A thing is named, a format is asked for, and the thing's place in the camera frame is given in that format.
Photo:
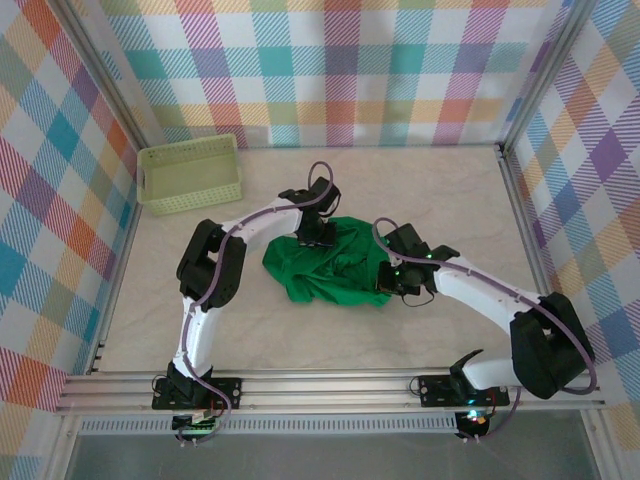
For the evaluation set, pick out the green t-shirt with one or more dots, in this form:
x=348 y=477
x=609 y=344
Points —
x=310 y=270

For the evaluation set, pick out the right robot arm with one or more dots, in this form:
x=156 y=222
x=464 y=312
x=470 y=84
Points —
x=480 y=300

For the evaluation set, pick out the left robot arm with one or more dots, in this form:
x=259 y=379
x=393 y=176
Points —
x=201 y=330

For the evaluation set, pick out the light green plastic basket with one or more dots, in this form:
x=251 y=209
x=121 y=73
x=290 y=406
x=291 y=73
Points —
x=187 y=175

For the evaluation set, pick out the small circuit board with light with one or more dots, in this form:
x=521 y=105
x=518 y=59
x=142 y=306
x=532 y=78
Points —
x=475 y=417

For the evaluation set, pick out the circuit board with green connector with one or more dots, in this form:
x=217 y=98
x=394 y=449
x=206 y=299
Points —
x=197 y=422

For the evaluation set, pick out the aluminium table side rail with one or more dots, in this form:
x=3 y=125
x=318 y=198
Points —
x=522 y=220
x=117 y=290

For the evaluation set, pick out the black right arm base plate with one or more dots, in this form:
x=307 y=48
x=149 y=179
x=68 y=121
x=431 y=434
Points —
x=435 y=390

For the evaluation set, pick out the long aluminium base rail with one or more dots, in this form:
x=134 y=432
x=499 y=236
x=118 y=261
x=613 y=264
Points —
x=325 y=392

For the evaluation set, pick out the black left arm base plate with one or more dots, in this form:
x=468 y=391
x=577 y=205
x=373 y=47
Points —
x=225 y=390

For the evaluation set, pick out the aluminium frame post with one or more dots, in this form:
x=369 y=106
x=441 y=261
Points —
x=100 y=75
x=545 y=80

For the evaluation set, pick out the aluminium frame leg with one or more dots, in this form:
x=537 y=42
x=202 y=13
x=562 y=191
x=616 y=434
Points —
x=62 y=445
x=595 y=445

